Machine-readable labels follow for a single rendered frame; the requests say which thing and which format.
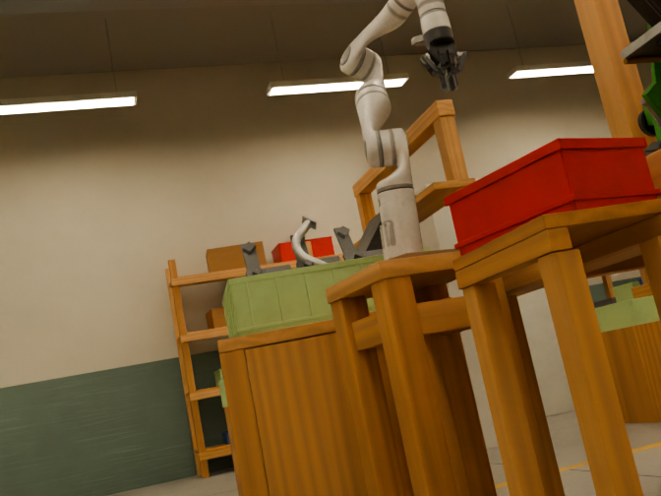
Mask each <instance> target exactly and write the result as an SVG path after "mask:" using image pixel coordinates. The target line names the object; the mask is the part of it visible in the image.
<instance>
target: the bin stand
mask: <svg viewBox="0 0 661 496"><path fill-rule="evenodd" d="M637 247H640V251H641V255H642V258H643V262H644V265H645V268H646V272H647V275H648V279H649V283H650V286H651V290H652V293H653V297H654V301H655V304H656V308H657V311H658V315H659V319H660V322H661V199H655V200H648V201H641V202H633V203H626V204H619V205H613V206H605V207H598V208H591V209H584V210H576V211H569V212H562V213H554V214H547V215H543V216H541V217H538V218H536V219H534V220H532V221H530V222H528V223H526V224H524V225H522V226H520V227H518V228H516V229H514V230H512V231H510V232H508V233H506V234H504V235H502V236H500V237H498V238H496V239H494V240H492V241H490V242H488V243H486V244H484V245H483V246H481V247H479V248H477V249H475V250H473V251H471V252H469V253H467V254H465V255H463V256H461V257H459V258H457V259H455V260H453V261H452V263H453V268H454V271H455V272H456V273H455V277H456V281H457V285H458V289H463V295H464V299H465V304H466V308H467V312H468V317H469V321H470V325H471V330H472V334H473V337H474V342H475V346H476V350H477V355H478V359H479V363H480V368H481V372H482V377H483V381H484V385H485V390H486V394H487V398H488V403H489V407H490V410H491V415H492V419H493V423H494V428H495V432H496V436H497V441H498V445H499V450H500V454H501V458H502V463H503V467H504V471H505V476H506V480H507V484H508V489H509V493H510V496H546V492H545V488H544V484H543V480H542V475H541V471H540V467H539V463H538V460H537V455H536V451H535V447H534V443H533V439H532V434H531V430H530V426H529V422H528V418H527V413H526V409H525V405H524V401H523V397H522V392H521V388H520V385H519V381H518V377H517V372H516V368H515V364H514V360H513V356H512V351H511V344H510V340H509V336H508V331H507V327H506V323H505V319H504V315H503V310H502V306H501V302H500V298H499V294H498V290H497V286H496V283H495V282H494V281H491V280H494V279H498V278H500V277H503V276H505V275H508V274H510V273H513V272H515V271H518V270H520V269H523V268H525V267H528V266H530V265H533V264H535V263H538V264H539V268H540V272H541V276H542V280H543V283H544V287H545V291H546V295H547V299H548V303H549V307H550V311H551V315H552V319H553V323H554V327H555V331H556V335H557V339H558V343H559V347H560V351H561V355H562V359H563V362H564V366H565V370H566V374H567V378H568V382H569V386H570V390H571V397H572V401H573V405H574V409H575V413H576V417H577V421H578V425H579V429H580V433H581V437H582V441H583V445H584V449H585V453H586V456H587V460H588V464H589V468H590V472H591V476H592V480H593V484H594V488H595V492H596V496H643V493H642V489H641V485H640V481H639V477H638V473H637V470H636V466H635V462H634V458H633V454H632V450H631V444H630V440H629V436H628V432H627V428H626V425H625V422H624V418H623V414H622V410H621V406H620V403H619V399H618V395H617V391H616V387H615V383H614V380H613V376H612V372H611V368H610V364H609V360H608V357H607V353H606V349H605V345H604V342H603V339H602V335H601V331H600V327H599V323H598V319H597V316H596V312H595V308H594V304H593V300H592V296H591V293H590V289H589V285H588V281H587V277H586V273H585V270H584V267H585V266H587V265H590V264H593V263H596V262H599V261H602V260H604V259H607V258H610V257H613V256H616V255H619V254H621V253H624V252H627V251H629V250H632V249H635V248H637ZM489 281H491V282H489Z"/></svg>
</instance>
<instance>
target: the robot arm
mask: <svg viewBox="0 0 661 496"><path fill-rule="evenodd" d="M416 6H417V8H418V13H419V17H420V23H421V30H422V33H423V34H420V35H417V36H414V37H413V38H412V39H411V44H412V46H414V47H419V46H426V48H427V51H426V54H423V56H422V57H421V58H420V59H419V62H420V63H421V64H422V65H423V66H424V68H425V69H426V70H427V71H428V72H429V73H430V74H431V76H432V77H435V76H436V77H439V78H440V81H441V85H442V89H443V90H445V92H448V91H449V89H451V91H452V92H453V91H455V90H456V89H457V87H458V82H457V78H456V75H458V74H459V72H461V71H462V68H463V65H464V62H465V59H466V56H467V53H466V52H463V53H461V52H459V51H457V48H456V47H455V45H454V38H453V34H452V30H451V23H450V19H449V17H448V14H447V11H446V7H445V3H444V0H389V1H388V3H387V4H386V6H385V7H384V8H383V10H382V11H381V12H380V13H379V15H378V16H377V17H376V18H375V19H374V20H373V21H372V22H371V23H370V24H369V25H368V26H367V27H366V28H365V29H363V30H362V31H361V33H360V34H359V35H358V36H357V37H356V38H355V39H354V40H353V41H352V42H351V43H350V44H349V46H348V47H347V48H346V50H345V51H344V53H343V55H342V57H341V59H340V64H339V66H340V70H341V71H342V72H343V73H345V74H346V75H348V76H350V77H352V78H355V79H357V80H359V81H361V82H362V83H364V84H363V85H361V86H360V88H359V89H358V90H357V92H356V95H355V104H356V108H357V112H358V116H359V120H360V123H361V127H362V134H363V142H364V151H365V156H366V159H367V161H368V163H369V164H370V166H372V167H376V168H377V167H387V166H394V165H397V171H396V172H395V173H394V174H392V175H391V176H389V177H387V178H385V179H383V180H382V181H380V182H379V183H378V184H377V187H376V188H377V195H378V202H379V209H380V215H381V222H382V225H380V233H381V239H382V246H383V253H384V259H385V260H387V259H390V258H393V257H396V256H399V255H402V254H405V253H412V252H423V251H424V249H423V244H422V238H421V231H420V225H419V219H418V213H417V207H416V200H415V194H414V187H413V182H412V175H411V169H410V161H409V149H408V142H407V136H406V134H405V132H404V130H403V129H402V128H394V129H387V130H381V131H379V130H380V129H381V127H382V126H383V125H384V124H385V122H386V121H387V120H388V118H389V116H390V113H391V102H390V98H389V95H388V92H387V89H386V85H385V80H384V73H383V63H382V59H381V57H380V55H379V54H377V53H376V52H374V51H372V50H370V49H368V48H366V46H367V45H368V44H370V43H371V42H372V41H373V40H375V39H377V38H378V37H380V36H382V35H384V34H387V33H389V32H391V31H394V30H396V29H397V28H399V27H400V26H401V25H402V24H403V23H404V22H405V21H406V20H407V18H408V17H409V16H410V14H411V13H412V12H413V10H414V9H415V7H416ZM455 56H456V61H457V64H456V67H455V66H454V65H455V62H454V57H455ZM431 60H432V61H433V62H434V63H435V64H434V63H433V62H432V61H431ZM446 70H447V71H448V75H449V78H448V75H446ZM450 85H451V86H450Z"/></svg>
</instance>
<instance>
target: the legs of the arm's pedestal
mask: <svg viewBox="0 0 661 496"><path fill-rule="evenodd" d="M491 281H494V282H495V283H496V286H497V290H498V294H499V298H500V302H501V306H502V310H503V315H504V319H505V323H506V327H507V331H508V336H509V340H510V344H511V351H512V356H513V360H514V364H515V368H516V372H517V377H518V381H519V385H520V388H521V392H522V397H523V401H524V405H525V409H526V413H527V418H528V422H529V426H530V430H531V434H532V439H533V443H534V447H535V451H536V455H537V460H538V463H539V467H540V471H541V475H542V480H543V484H544V488H545V492H546V496H555V495H554V491H553V487H552V482H551V478H550V474H549V470H548V467H547V463H546V458H545V454H544V450H543V446H542V442H541V438H540V433H539V429H538V425H537V421H536V417H535V413H534V408H533V404H532V400H531V396H530V393H529V389H528V384H527V380H526V376H525V372H524V368H523V364H522V359H521V355H520V351H519V347H518V343H517V339H516V334H515V330H514V326H513V322H512V318H511V310H510V307H509V303H508V299H507V295H506V291H505V286H504V282H503V278H502V277H500V278H498V279H494V280H491ZM491 281H489V282H491ZM371 289H372V294H373V299H374V304H375V309H376V314H374V315H371V316H369V311H368V306H367V301H366V297H365V296H357V297H351V298H344V299H340V300H338V301H336V302H334V303H332V304H331V305H330V306H331V311H332V315H333V320H334V325H335V330H336V335H337V341H338V346H339V351H340V356H341V361H342V366H343V371H344V376H345V381H346V386H347V391H348V395H349V401H350V406H351V411H352V416H353V421H354V426H355V431H356V436H357V441H358V446H359V451H360V457H361V462H362V466H363V471H364V476H365V481H366V486H367V491H368V496H406V493H405V488H404V483H403V478H402V473H401V468H400V463H399V459H398V454H397V449H396V444H395V440H394V435H393V430H392V425H391V417H390V412H389V407H388V402H387V397H386V392H385V388H384V383H383V378H382V373H381V368H380V363H379V358H378V354H377V350H376V348H380V347H383V348H384V352H385V357H386V362H387V367H388V370H389V375H390V380H391V389H392V394H393V398H394V403H395V408H396V413H397V418H398V422H399V427H400V432H401V437H402V442H403V447H404V451H405V455H406V460H407V465H408V470H409V475H410V479H411V484H412V489H413V494H414V496H494V492H493V487H492V483H491V478H490V474H489V470H488V466H487V462H486V457H485V453H484V448H483V444H482V440H481V435H480V431H479V426H478V422H477V418H476V413H475V409H474V404H473V400H472V396H471V392H470V388H469V383H468V379H467V374H466V370H465V365H464V361H463V357H462V352H461V348H460V343H459V339H458V334H457V333H458V332H462V331H466V330H470V329H471V325H470V321H469V317H468V312H467V308H466V304H465V299H464V296H459V297H453V298H450V297H449V292H448V288H447V285H446V284H438V285H432V286H425V287H422V288H420V289H417V290H415V291H414V290H413V286H412V281H411V277H410V276H406V277H399V278H391V279H382V280H380V281H378V282H376V283H374V284H372V285H371Z"/></svg>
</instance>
